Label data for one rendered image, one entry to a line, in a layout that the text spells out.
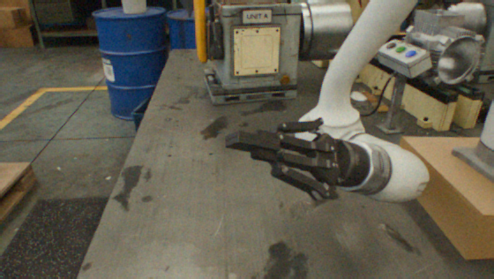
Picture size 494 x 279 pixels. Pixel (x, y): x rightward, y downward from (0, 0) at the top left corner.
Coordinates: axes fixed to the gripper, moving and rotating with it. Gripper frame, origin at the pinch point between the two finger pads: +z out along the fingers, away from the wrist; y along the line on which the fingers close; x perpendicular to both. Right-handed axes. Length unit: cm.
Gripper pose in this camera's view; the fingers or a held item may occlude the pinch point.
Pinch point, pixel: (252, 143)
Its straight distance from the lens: 46.9
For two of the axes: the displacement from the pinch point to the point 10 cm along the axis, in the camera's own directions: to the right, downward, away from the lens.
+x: -6.2, 2.4, 7.5
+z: -7.8, -1.7, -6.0
